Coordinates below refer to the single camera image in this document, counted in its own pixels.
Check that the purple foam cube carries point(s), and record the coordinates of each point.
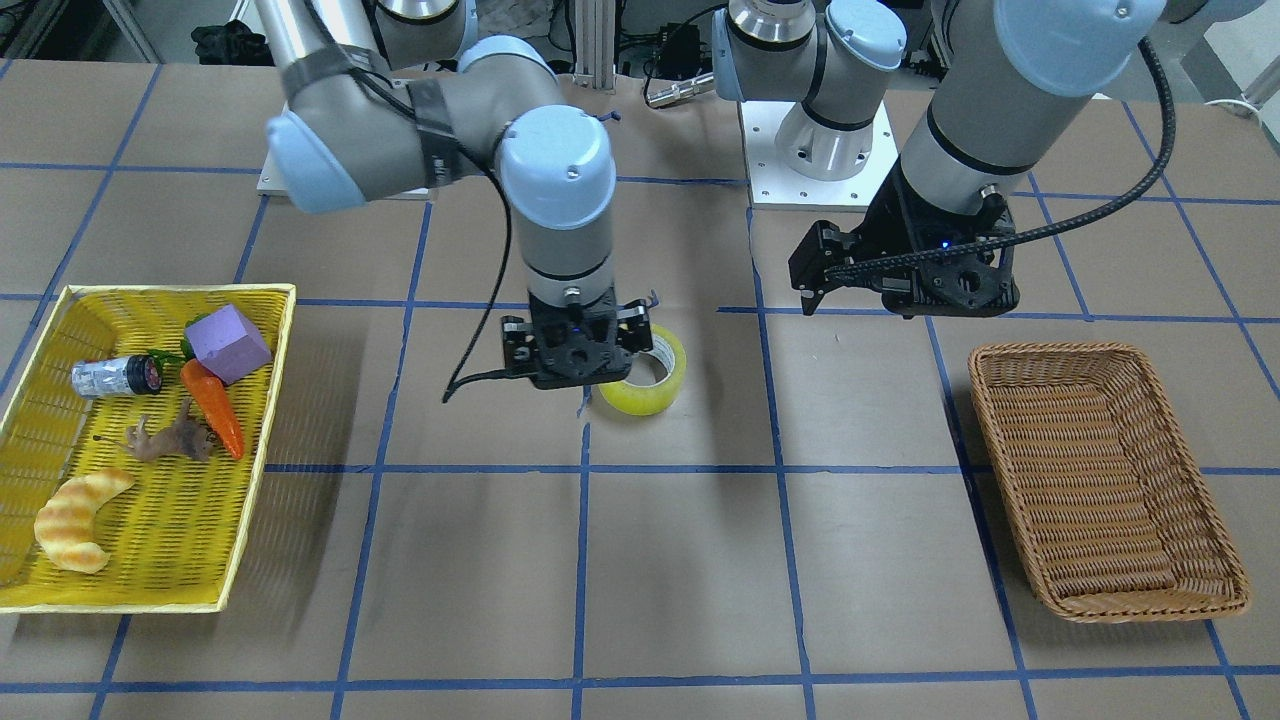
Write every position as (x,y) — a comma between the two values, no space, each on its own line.
(228,344)

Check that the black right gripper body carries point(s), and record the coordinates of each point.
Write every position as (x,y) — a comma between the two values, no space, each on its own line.
(517,345)

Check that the aluminium frame post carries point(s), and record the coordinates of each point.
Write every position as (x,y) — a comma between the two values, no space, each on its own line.
(595,25)

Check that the brown wicker basket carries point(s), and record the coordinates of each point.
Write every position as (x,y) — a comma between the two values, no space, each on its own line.
(1108,509)

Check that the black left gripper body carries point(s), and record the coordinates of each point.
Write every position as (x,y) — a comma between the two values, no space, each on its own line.
(882,228)

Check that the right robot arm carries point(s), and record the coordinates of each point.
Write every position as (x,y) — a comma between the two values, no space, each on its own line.
(385,97)

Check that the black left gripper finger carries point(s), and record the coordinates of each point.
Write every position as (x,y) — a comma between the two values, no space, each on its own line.
(811,293)

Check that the silver drink can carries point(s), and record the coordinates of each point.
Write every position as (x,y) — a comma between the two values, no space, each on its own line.
(133,375)

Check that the toy croissant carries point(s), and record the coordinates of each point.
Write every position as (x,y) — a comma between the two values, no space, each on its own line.
(64,526)

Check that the orange toy carrot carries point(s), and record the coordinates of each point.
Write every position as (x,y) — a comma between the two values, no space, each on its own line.
(209,392)

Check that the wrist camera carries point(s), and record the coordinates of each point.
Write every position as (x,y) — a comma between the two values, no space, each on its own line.
(581,362)
(975,285)

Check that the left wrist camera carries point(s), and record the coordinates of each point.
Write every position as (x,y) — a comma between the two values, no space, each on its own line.
(975,285)

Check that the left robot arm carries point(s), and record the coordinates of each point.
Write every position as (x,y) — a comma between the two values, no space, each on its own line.
(938,236)

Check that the brown toy animal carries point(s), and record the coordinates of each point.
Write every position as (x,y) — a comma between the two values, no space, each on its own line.
(185,437)

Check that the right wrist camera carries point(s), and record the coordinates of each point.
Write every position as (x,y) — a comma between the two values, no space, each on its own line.
(581,362)

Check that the yellow packing tape roll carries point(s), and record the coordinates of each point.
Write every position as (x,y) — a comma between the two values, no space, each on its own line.
(659,375)

